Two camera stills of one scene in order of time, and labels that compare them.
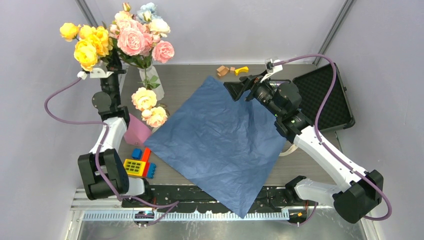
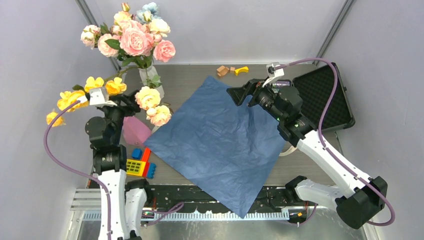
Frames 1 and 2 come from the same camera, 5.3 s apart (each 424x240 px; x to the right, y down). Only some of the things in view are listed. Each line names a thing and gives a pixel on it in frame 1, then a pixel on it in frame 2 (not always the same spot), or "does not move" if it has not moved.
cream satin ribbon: [292, 148] does not move
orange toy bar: [145, 159] does not move
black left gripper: [115, 64] -> [132, 106]
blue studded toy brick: [151, 169] does not move
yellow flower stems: [92, 43] -> [68, 100]
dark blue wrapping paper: [226, 148] does not move
